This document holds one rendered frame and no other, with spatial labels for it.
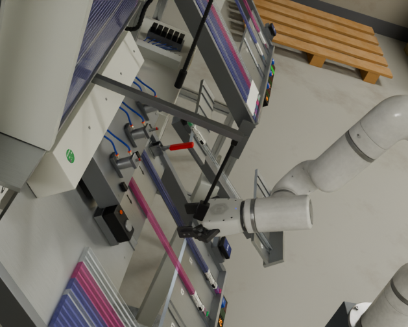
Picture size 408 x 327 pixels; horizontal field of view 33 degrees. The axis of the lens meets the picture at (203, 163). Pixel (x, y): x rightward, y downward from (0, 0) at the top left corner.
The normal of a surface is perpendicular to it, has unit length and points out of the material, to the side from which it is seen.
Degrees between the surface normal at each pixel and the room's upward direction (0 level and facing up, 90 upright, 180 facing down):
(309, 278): 0
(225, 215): 32
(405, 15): 90
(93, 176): 90
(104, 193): 90
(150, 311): 90
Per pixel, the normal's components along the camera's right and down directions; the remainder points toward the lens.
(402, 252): 0.33, -0.73
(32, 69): -0.18, 0.57
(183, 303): 0.91, -0.22
